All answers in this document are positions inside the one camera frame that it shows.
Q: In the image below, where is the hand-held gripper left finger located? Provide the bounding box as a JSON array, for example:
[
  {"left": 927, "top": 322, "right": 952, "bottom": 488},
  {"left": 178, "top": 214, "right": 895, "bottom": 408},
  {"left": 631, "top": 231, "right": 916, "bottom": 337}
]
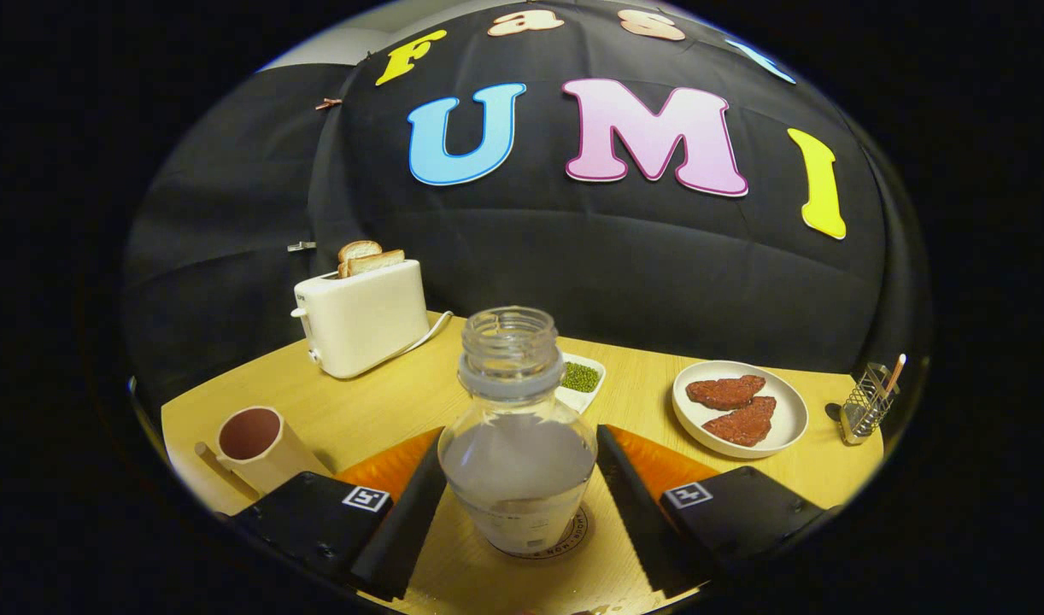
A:
[{"left": 223, "top": 425, "right": 449, "bottom": 601}]

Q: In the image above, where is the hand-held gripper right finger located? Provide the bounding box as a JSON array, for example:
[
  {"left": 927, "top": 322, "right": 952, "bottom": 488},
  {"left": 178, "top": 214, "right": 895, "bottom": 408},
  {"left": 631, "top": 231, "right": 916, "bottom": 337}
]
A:
[{"left": 596, "top": 424, "right": 839, "bottom": 599}]

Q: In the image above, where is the round wooden coaster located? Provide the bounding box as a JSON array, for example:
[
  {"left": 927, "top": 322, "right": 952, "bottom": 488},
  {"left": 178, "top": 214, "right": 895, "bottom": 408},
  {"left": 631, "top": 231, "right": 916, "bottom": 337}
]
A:
[{"left": 490, "top": 504, "right": 591, "bottom": 561}]

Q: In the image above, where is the clear plastic juice bottle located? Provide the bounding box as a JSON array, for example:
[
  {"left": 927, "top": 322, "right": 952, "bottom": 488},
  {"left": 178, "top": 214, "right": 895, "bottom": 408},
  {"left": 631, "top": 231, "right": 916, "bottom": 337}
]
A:
[{"left": 437, "top": 306, "right": 598, "bottom": 556}]

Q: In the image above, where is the cream cup with red inside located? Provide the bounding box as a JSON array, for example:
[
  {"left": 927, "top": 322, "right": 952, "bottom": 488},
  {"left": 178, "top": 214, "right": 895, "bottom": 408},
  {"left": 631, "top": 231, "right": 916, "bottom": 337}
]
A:
[{"left": 195, "top": 405, "right": 333, "bottom": 501}]

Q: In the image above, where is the wooden table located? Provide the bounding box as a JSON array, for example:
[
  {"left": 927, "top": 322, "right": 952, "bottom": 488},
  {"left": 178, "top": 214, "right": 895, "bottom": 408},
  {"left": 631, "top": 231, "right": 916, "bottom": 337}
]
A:
[{"left": 161, "top": 312, "right": 884, "bottom": 615}]

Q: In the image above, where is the white divided bean dish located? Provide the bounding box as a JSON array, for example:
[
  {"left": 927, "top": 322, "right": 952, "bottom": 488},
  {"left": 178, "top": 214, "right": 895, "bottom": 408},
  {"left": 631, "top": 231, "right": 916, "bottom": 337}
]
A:
[{"left": 554, "top": 353, "right": 607, "bottom": 415}]

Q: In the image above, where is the white round plate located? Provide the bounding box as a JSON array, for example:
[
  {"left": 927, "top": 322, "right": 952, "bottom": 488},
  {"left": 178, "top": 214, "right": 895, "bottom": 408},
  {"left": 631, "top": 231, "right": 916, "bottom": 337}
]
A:
[{"left": 672, "top": 360, "right": 809, "bottom": 460}]

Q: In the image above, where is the cream toaster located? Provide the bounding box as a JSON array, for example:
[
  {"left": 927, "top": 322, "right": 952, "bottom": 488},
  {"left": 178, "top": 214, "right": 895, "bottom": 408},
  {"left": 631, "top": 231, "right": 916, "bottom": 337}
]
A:
[{"left": 290, "top": 259, "right": 431, "bottom": 380}]

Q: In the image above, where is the toast slice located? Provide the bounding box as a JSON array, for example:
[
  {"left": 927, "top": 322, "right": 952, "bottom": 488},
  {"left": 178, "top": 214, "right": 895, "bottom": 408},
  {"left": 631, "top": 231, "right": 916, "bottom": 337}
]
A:
[
  {"left": 346, "top": 249, "right": 406, "bottom": 277},
  {"left": 337, "top": 240, "right": 384, "bottom": 278}
]

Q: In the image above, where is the white toaster cable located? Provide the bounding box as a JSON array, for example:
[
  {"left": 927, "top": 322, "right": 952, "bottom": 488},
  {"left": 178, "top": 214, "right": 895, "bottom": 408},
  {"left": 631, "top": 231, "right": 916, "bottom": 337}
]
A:
[{"left": 398, "top": 310, "right": 455, "bottom": 358}]

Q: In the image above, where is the metal wire holder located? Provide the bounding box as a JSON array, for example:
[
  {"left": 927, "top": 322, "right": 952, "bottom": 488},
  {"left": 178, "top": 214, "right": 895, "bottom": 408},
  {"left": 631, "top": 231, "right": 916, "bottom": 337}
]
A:
[{"left": 838, "top": 362, "right": 900, "bottom": 446}]

